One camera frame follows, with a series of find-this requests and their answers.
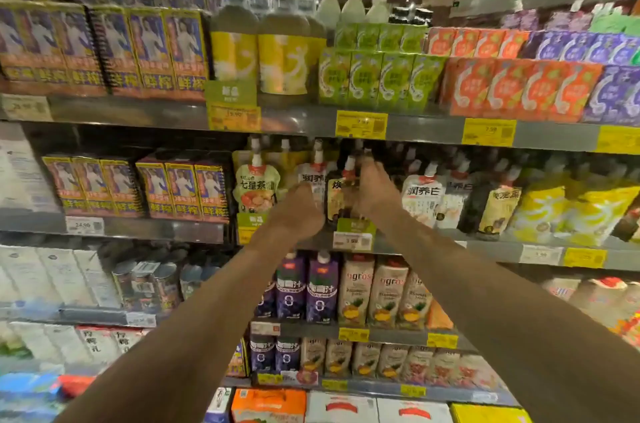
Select red packet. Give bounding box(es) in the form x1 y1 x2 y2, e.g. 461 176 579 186
57 374 97 399

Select group of silver cans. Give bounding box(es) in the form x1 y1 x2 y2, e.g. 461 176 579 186
111 250 222 312

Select green shelf label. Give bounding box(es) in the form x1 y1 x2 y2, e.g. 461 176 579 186
205 80 258 108
236 211 268 229
336 218 377 236

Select white plastic bottle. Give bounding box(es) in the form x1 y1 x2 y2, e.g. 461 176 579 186
341 0 367 25
366 0 391 24
316 0 342 33

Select row of white red-print cartons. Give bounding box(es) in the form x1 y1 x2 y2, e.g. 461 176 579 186
0 322 151 367

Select row of small fruit cartons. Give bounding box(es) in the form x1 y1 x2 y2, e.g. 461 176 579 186
300 338 503 391

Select person's right hand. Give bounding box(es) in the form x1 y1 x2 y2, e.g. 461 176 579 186
356 155 407 232

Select blue wrapped packs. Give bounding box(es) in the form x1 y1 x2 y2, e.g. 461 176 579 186
0 372 66 423

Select group of light green pouches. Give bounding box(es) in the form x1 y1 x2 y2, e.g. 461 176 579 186
589 1 640 37

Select small purple carton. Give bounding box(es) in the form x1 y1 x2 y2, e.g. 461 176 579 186
249 335 277 373
275 336 302 373

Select row of small purple-orange cartons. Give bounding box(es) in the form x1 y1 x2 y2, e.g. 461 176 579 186
42 153 232 224

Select stack of green drink cartons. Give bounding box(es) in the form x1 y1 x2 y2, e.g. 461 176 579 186
318 21 447 114

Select orange cardboard box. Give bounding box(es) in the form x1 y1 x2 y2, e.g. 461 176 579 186
231 388 307 423

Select white red cardboard box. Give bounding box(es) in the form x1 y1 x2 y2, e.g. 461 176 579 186
305 391 380 423
376 398 455 423

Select row of tall white cartons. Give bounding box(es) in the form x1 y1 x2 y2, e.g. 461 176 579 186
0 244 122 311

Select stack of orange-red drink cartons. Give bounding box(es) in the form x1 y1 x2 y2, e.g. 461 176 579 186
426 26 605 124

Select white boxes stack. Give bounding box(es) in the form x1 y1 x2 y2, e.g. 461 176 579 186
0 123 60 214

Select row of large purple-orange cartons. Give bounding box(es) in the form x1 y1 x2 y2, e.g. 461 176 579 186
0 0 210 99

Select purple juice bottle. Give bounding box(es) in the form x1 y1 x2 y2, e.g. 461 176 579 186
254 278 278 319
306 250 341 324
276 252 308 321

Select person's right forearm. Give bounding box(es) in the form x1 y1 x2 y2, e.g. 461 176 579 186
372 211 640 423

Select black cream spout pouch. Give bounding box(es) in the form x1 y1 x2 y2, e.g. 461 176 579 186
475 165 523 241

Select group of purple spout pouches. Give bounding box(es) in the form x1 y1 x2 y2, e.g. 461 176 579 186
500 0 596 33

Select green white spout pouch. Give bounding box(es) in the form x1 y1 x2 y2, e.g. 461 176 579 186
232 152 282 215

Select group of white red pouches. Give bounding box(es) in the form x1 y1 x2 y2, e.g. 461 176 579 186
542 275 640 351

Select person's left forearm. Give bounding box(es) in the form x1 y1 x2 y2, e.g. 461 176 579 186
54 230 321 423

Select person's left hand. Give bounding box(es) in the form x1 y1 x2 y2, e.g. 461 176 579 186
264 181 327 244

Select stack of purple drink cartons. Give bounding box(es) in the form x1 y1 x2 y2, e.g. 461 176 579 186
520 30 640 127

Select metal store shelf rack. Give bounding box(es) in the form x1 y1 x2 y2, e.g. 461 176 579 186
0 95 640 408

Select row of dark spout pouches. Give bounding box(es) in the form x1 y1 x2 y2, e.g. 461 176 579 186
380 142 506 233

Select black yellow spout pouch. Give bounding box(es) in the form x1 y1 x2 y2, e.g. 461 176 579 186
326 155 363 226

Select yellow cardboard box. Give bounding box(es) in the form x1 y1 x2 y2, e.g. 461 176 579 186
450 403 533 423

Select orange juice carton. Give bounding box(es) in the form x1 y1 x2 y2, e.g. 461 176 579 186
426 299 455 331

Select white blue carton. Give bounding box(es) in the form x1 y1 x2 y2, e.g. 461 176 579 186
204 387 233 423

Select tall pineapple juice carton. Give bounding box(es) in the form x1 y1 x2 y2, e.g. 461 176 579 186
338 254 376 327
368 258 410 329
397 272 433 331

